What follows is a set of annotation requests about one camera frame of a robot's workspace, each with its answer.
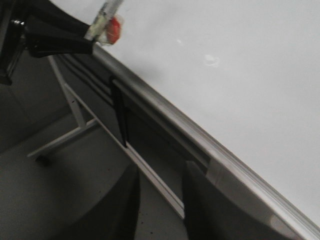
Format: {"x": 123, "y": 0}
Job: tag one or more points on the orange round tag in plastic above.
{"x": 112, "y": 32}

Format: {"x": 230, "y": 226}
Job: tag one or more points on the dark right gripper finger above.
{"x": 115, "y": 216}
{"x": 209, "y": 215}

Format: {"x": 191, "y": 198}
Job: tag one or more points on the white whiteboard with tray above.
{"x": 246, "y": 71}

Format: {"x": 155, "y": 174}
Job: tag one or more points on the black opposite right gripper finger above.
{"x": 51, "y": 14}
{"x": 44, "y": 40}

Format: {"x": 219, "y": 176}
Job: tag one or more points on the white dry-erase marker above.
{"x": 103, "y": 17}

